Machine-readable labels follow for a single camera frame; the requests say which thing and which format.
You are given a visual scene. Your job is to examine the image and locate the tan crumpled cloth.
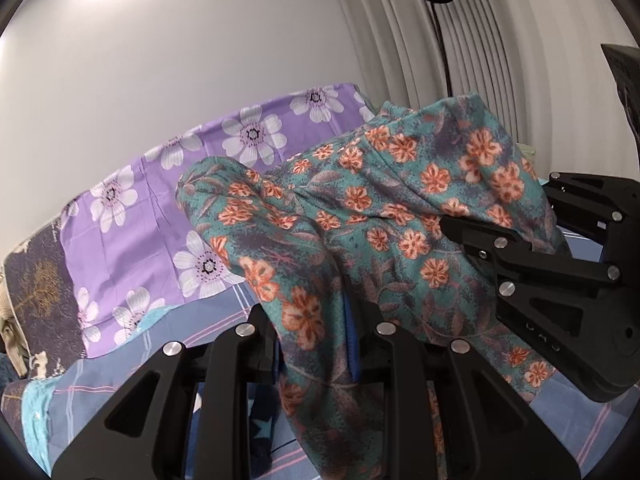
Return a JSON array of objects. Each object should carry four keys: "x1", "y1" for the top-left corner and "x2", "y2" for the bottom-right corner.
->
[{"x1": 0, "y1": 287, "x2": 32, "y2": 377}]

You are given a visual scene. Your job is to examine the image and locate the light blue navy printed sheet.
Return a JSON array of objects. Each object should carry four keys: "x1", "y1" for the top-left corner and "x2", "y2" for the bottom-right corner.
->
[{"x1": 19, "y1": 304, "x2": 168, "y2": 467}]

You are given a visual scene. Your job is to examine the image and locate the purple floral pillow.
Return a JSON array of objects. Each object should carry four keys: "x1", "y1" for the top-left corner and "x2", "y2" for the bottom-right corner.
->
[{"x1": 60, "y1": 82, "x2": 376, "y2": 358}]

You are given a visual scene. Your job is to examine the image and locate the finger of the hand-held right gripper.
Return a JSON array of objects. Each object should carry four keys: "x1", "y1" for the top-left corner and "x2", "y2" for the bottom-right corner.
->
[
  {"x1": 542, "y1": 172, "x2": 640, "y2": 266},
  {"x1": 440, "y1": 215, "x2": 640, "y2": 358}
]

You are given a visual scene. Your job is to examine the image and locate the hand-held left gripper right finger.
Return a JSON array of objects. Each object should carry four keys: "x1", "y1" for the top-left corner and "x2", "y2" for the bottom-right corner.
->
[{"x1": 342, "y1": 290, "x2": 583, "y2": 480}]

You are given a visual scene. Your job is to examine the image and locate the white pleated curtain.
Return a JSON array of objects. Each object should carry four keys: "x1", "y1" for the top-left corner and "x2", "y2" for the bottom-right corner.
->
[{"x1": 325, "y1": 0, "x2": 640, "y2": 161}]

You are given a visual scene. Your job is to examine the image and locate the navy tree print pillow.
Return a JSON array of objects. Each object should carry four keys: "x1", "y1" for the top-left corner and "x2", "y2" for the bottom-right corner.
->
[{"x1": 2, "y1": 222, "x2": 86, "y2": 376}]

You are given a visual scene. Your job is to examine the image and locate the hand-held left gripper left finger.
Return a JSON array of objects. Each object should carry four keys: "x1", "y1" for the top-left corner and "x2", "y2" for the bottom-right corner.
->
[{"x1": 52, "y1": 305, "x2": 281, "y2": 480}]

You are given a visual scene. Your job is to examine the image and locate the blue blanket with pink stripes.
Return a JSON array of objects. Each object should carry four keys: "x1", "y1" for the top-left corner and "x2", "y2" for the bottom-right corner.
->
[{"x1": 50, "y1": 230, "x2": 640, "y2": 480}]

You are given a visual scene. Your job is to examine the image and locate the teal floral garment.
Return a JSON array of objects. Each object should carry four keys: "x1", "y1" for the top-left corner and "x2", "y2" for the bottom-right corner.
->
[{"x1": 175, "y1": 92, "x2": 571, "y2": 480}]

